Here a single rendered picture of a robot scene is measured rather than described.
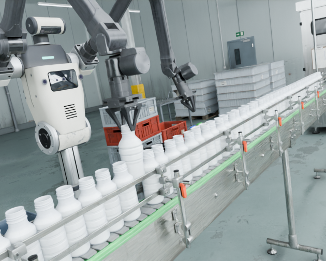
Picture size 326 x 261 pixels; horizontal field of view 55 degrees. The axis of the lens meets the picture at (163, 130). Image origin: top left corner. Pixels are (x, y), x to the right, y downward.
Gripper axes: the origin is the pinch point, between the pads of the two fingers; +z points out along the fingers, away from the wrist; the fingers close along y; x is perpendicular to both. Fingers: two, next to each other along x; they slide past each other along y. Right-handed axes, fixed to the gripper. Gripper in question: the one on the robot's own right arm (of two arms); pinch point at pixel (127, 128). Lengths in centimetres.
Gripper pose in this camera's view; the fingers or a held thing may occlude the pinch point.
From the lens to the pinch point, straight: 89.2
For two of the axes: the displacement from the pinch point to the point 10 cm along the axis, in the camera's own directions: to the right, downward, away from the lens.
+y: 7.9, -0.1, -6.2
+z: 1.6, 9.7, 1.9
